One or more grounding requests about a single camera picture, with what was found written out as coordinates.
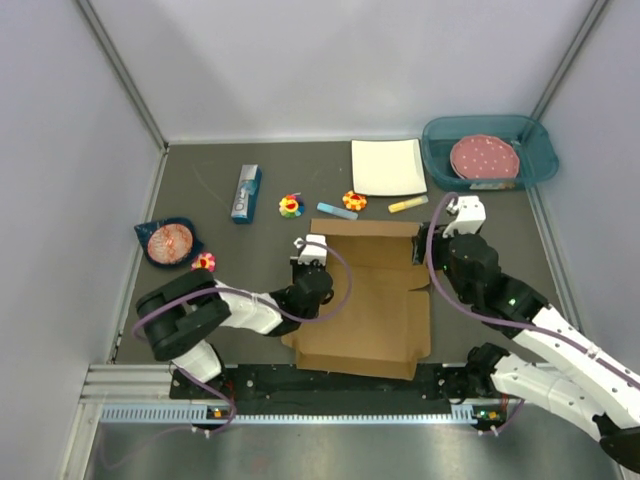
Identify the brown cardboard box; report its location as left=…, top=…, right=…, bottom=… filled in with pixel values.
left=282, top=218, right=431, bottom=380

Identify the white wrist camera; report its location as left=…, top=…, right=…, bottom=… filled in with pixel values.
left=294, top=234, right=327, bottom=266
left=442, top=195, right=486, bottom=238

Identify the rainbow flower plush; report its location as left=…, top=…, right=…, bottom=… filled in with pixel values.
left=278, top=193, right=306, bottom=218

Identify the blue bowl red inside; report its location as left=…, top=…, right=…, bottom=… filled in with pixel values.
left=133, top=217, right=204, bottom=269

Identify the teal plastic bin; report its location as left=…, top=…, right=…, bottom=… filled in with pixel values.
left=421, top=115, right=559, bottom=193

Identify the blue toothpaste box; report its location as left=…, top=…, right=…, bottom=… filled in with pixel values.
left=231, top=164, right=262, bottom=224

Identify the pink flower plush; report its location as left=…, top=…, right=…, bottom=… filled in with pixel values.
left=191, top=252, right=216, bottom=272

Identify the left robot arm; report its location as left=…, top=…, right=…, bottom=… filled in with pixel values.
left=133, top=258, right=333, bottom=397

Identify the pink dotted plate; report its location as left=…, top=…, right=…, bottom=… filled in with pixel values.
left=449, top=134, right=520, bottom=180

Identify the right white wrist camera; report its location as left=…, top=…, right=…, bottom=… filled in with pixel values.
left=442, top=195, right=486, bottom=238

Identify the orange sun flower plush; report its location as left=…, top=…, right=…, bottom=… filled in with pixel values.
left=342, top=190, right=368, bottom=212

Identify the aluminium frame rail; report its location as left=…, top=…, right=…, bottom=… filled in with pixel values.
left=79, top=363, right=626, bottom=405

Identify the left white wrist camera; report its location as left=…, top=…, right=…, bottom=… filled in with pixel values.
left=294, top=234, right=327, bottom=266

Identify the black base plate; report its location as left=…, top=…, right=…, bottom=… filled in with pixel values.
left=168, top=362, right=506, bottom=416

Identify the white square plate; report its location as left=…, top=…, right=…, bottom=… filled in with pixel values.
left=351, top=139, right=427, bottom=197

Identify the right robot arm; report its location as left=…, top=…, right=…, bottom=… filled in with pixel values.
left=414, top=222, right=639, bottom=472

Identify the grey slotted cable duct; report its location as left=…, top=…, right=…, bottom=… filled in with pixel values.
left=100, top=404, right=478, bottom=425

